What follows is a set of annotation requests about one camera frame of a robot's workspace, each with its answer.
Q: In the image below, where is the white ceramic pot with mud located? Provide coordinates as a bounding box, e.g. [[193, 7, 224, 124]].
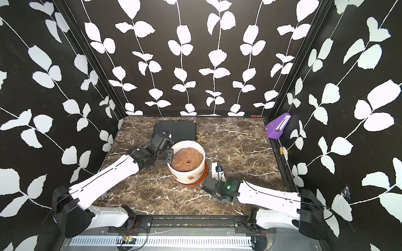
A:
[[168, 140, 206, 178]]

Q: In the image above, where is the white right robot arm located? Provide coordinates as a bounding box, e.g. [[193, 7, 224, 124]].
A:
[[201, 177, 326, 240]]

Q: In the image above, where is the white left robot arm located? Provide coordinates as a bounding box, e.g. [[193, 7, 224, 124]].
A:
[[51, 131, 174, 238]]

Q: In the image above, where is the orange pot saucer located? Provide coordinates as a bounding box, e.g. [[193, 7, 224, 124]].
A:
[[174, 162, 208, 186]]

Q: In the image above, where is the black hard case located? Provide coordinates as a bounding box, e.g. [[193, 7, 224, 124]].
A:
[[152, 120, 197, 143]]

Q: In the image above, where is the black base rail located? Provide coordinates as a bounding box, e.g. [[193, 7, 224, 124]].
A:
[[75, 214, 277, 242]]

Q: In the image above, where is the purple wall bracket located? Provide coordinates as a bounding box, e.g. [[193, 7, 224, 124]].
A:
[[265, 113, 291, 139]]

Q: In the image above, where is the white perforated cable strip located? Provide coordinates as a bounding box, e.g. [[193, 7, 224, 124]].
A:
[[68, 236, 252, 249]]

